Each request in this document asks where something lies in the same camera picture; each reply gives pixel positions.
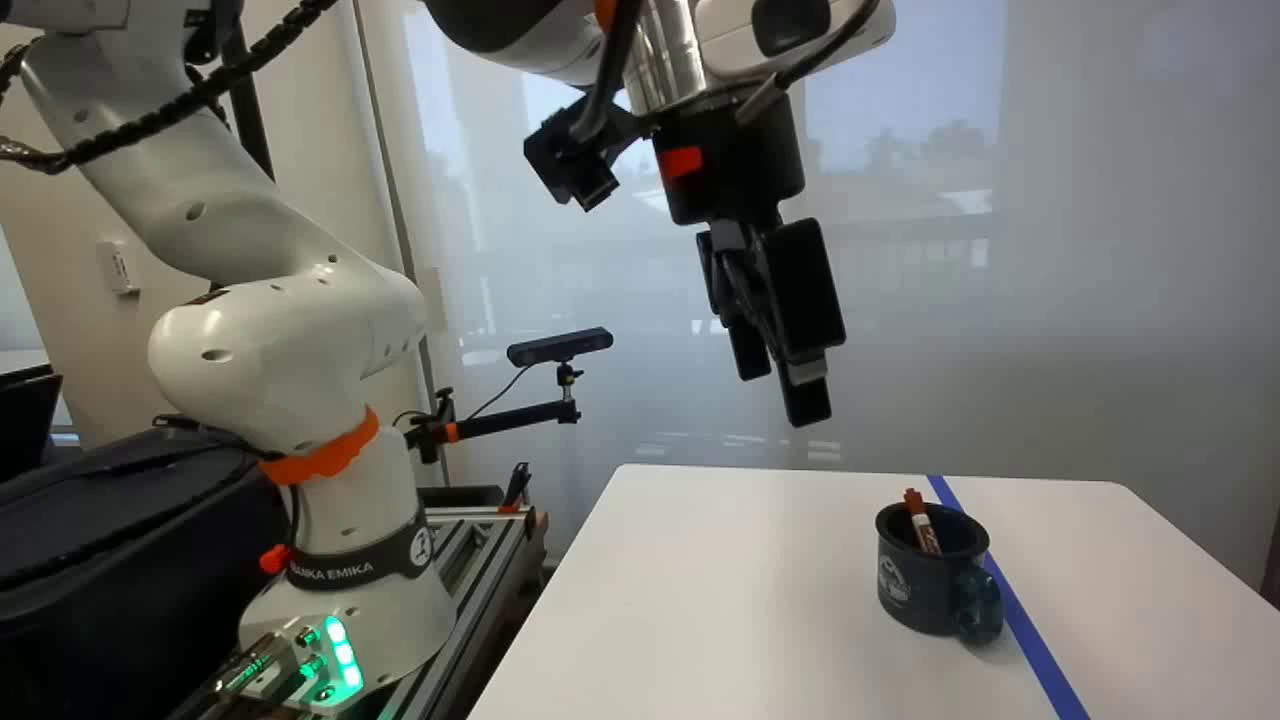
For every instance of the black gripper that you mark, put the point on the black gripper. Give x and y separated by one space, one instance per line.
728 163

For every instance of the orange Expo marker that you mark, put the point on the orange Expo marker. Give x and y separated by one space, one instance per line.
918 515

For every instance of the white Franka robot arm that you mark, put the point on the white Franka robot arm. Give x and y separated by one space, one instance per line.
265 345

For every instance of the aluminium robot base cart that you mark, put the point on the aluminium robot base cart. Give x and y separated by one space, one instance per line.
482 562

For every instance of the black clamp lever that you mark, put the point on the black clamp lever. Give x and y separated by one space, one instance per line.
519 485

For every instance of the dark blue mug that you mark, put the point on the dark blue mug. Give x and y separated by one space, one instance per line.
922 593

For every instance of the blue tape line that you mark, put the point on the blue tape line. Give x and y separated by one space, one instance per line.
1033 643

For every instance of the red round knob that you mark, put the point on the red round knob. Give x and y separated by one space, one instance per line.
273 558

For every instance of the black vertical pole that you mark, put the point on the black vertical pole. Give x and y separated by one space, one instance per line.
241 95

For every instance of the black soft bag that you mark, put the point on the black soft bag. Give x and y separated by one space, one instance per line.
123 562

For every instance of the dark monitor edge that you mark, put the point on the dark monitor edge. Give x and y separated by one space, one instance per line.
27 425

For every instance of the black stereo camera bar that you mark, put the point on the black stereo camera bar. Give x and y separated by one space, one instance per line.
562 345

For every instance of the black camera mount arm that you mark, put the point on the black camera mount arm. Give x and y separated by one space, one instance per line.
515 422

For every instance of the white wall switch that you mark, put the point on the white wall switch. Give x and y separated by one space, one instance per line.
118 266

